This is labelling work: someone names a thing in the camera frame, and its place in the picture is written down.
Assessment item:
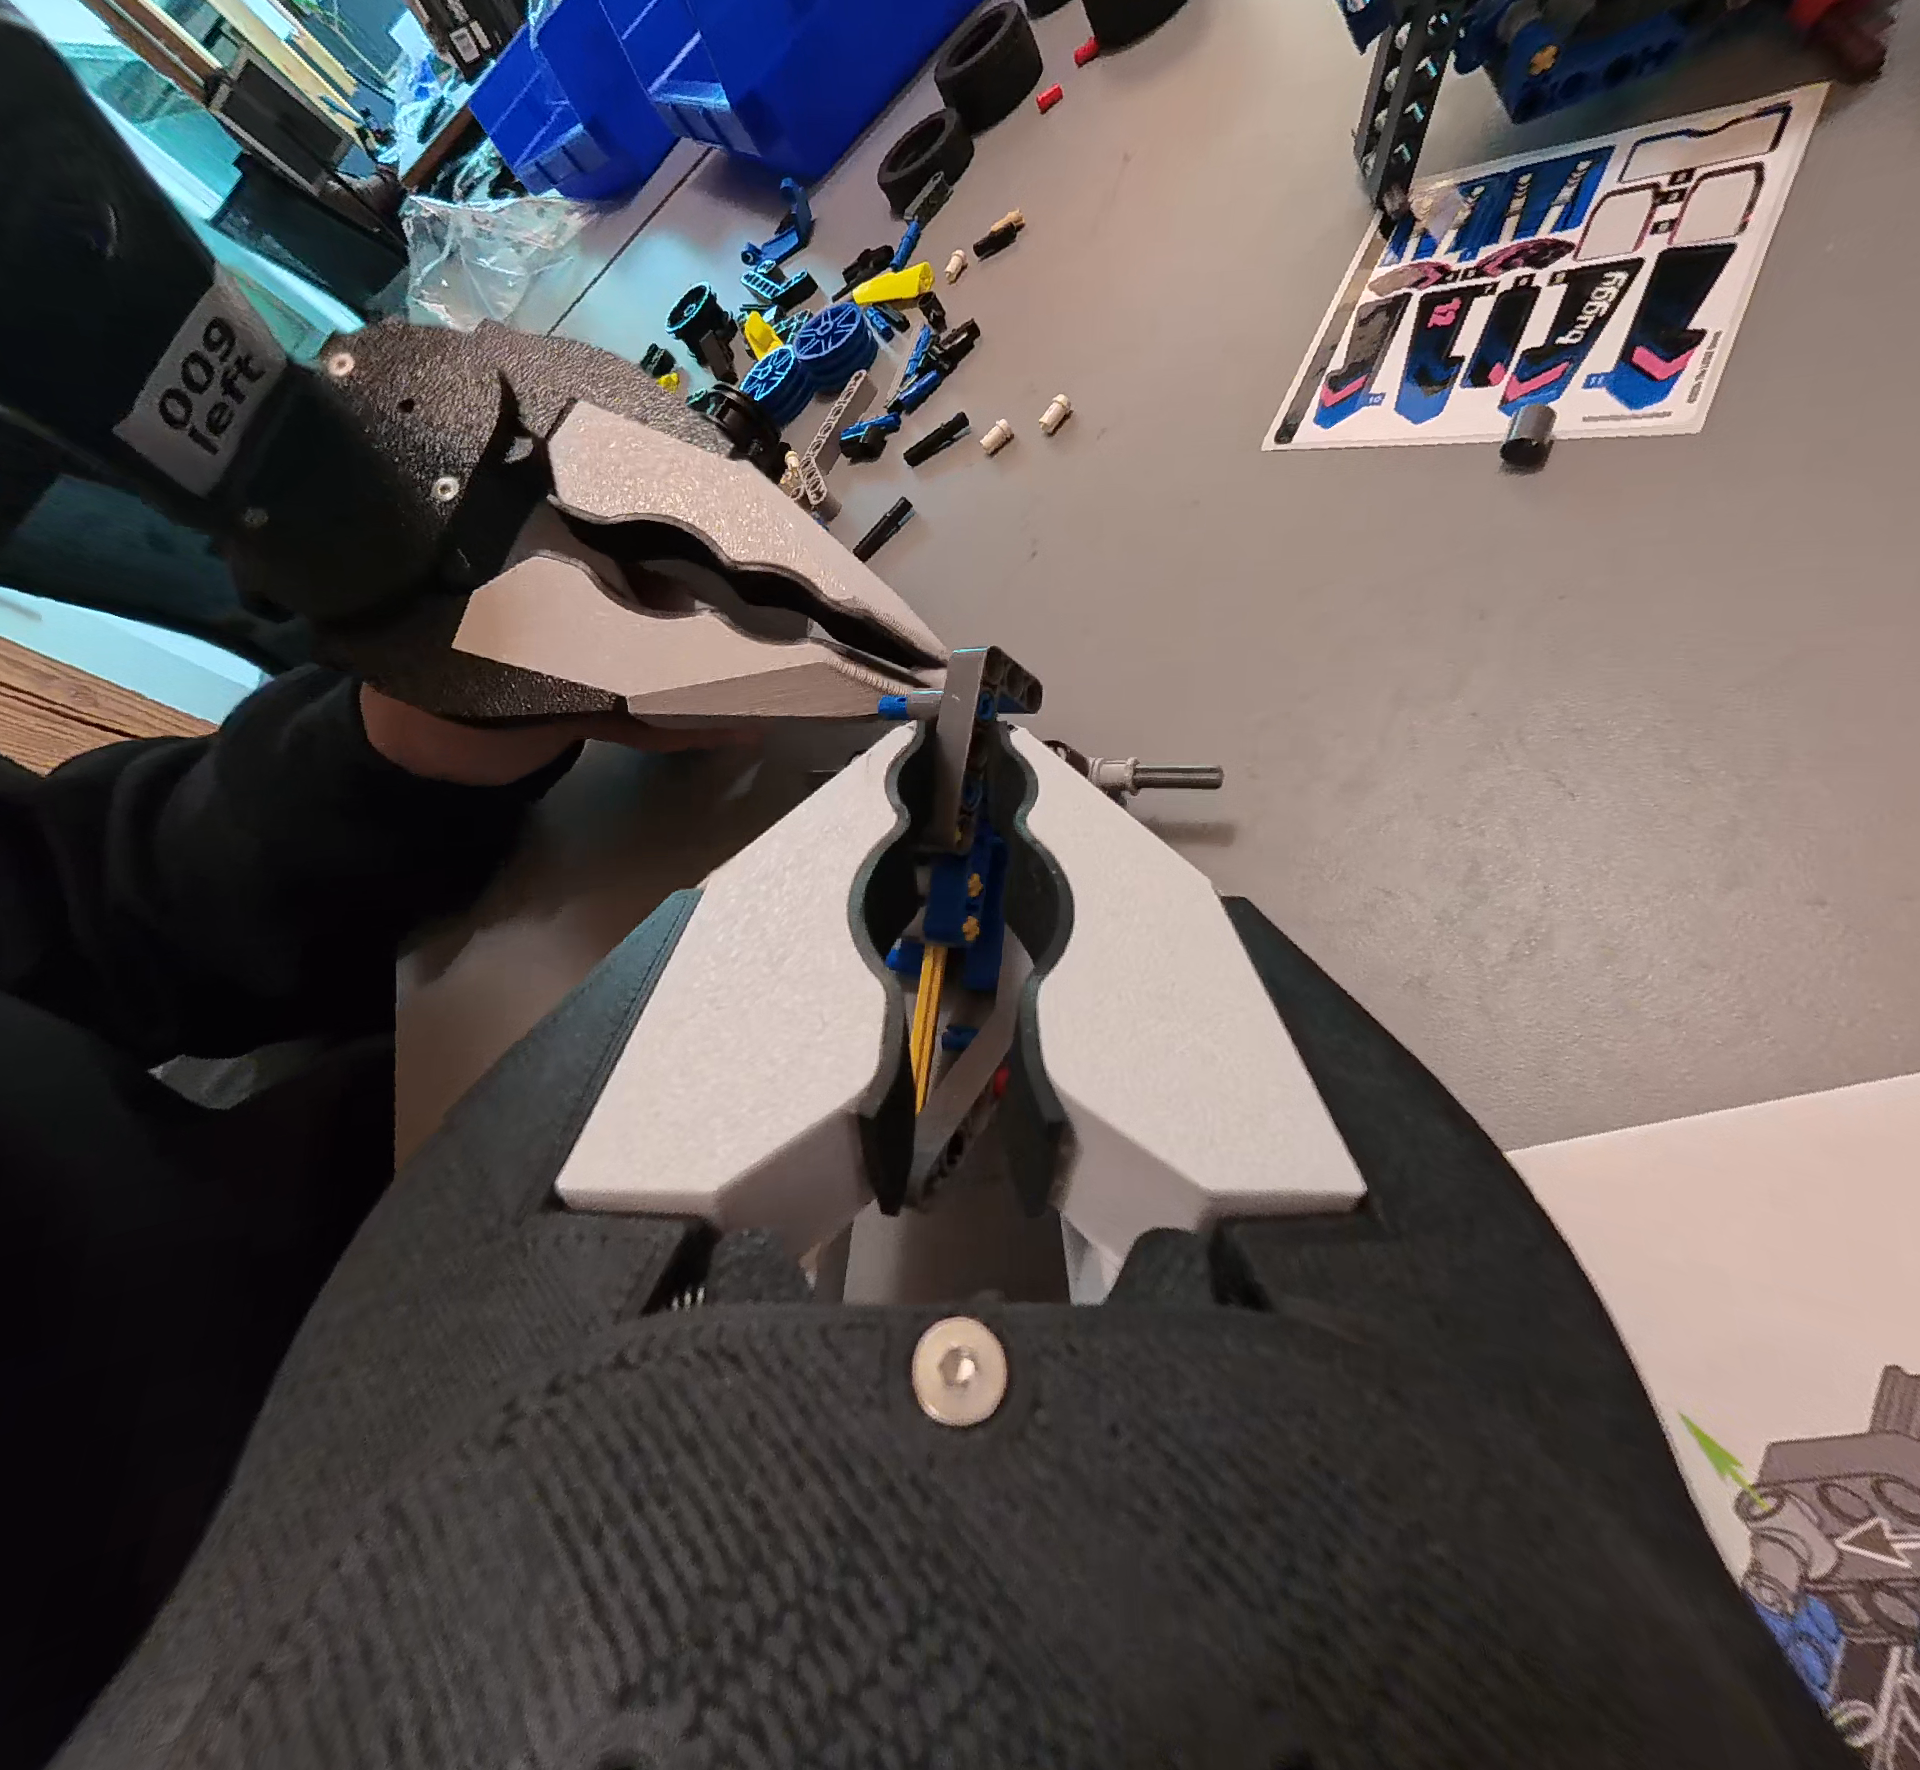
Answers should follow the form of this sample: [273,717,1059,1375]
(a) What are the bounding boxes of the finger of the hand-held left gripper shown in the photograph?
[545,399,953,669]
[446,552,944,724]

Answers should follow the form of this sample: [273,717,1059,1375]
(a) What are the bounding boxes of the person's dark clothed torso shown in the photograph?
[0,990,399,1770]

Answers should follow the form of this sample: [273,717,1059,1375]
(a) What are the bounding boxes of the blue storage bin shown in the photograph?
[592,0,1126,190]
[472,31,713,204]

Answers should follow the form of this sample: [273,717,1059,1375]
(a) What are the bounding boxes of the pile of loose lego pieces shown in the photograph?
[643,203,1073,565]

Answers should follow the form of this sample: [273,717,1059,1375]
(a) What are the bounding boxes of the lego instruction booklet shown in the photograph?
[1507,1071,1920,1727]

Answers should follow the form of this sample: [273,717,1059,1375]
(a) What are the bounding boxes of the lego sticker sheet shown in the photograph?
[1263,83,1832,455]

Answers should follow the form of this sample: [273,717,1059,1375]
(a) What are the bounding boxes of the person's left hand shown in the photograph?
[360,681,755,791]

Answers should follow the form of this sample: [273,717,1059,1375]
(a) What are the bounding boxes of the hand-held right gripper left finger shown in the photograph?
[552,723,927,1253]

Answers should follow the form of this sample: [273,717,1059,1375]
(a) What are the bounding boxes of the blue grey lego sub-assembly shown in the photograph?
[876,644,1224,1194]

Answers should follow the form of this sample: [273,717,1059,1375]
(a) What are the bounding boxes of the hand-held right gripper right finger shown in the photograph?
[1002,724,1369,1263]

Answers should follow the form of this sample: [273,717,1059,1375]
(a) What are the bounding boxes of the partly built lego buggy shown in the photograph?
[1331,0,1920,220]

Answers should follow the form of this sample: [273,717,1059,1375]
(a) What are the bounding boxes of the wooden board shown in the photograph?
[0,630,220,774]

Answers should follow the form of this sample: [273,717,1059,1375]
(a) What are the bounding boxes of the clear plastic bag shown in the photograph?
[401,186,601,332]

